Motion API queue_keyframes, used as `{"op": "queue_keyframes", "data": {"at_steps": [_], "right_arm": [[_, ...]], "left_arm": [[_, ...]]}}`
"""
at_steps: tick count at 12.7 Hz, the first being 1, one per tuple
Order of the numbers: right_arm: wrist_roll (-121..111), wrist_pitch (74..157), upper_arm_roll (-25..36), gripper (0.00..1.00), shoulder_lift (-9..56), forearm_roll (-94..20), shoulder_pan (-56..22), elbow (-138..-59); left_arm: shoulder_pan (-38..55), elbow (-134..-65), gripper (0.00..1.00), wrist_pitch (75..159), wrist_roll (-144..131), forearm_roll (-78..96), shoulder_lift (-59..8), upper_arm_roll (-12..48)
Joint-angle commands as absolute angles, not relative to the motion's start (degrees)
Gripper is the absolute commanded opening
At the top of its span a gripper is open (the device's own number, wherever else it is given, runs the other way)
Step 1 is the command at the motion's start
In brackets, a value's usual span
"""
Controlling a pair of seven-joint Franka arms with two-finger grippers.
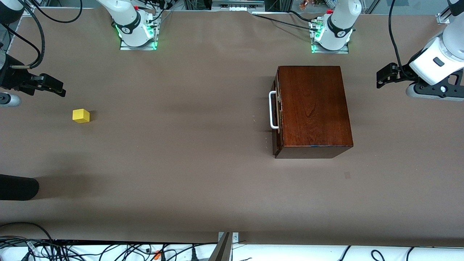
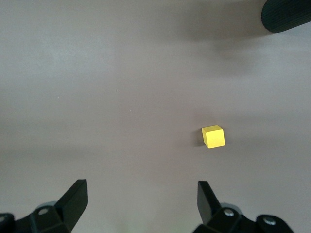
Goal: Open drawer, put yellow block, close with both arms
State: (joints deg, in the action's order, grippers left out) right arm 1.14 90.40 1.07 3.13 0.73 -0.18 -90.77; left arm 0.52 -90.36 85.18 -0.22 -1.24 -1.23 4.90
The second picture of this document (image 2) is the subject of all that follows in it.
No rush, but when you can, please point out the yellow cube block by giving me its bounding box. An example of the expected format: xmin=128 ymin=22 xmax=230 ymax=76
xmin=201 ymin=125 xmax=226 ymax=149

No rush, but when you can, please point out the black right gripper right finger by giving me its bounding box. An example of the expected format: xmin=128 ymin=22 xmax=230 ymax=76
xmin=191 ymin=180 xmax=295 ymax=233

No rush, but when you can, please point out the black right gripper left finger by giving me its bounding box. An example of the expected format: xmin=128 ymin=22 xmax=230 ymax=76
xmin=0 ymin=179 xmax=89 ymax=233

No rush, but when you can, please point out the black padded pole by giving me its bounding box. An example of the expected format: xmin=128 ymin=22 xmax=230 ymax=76
xmin=261 ymin=0 xmax=311 ymax=34

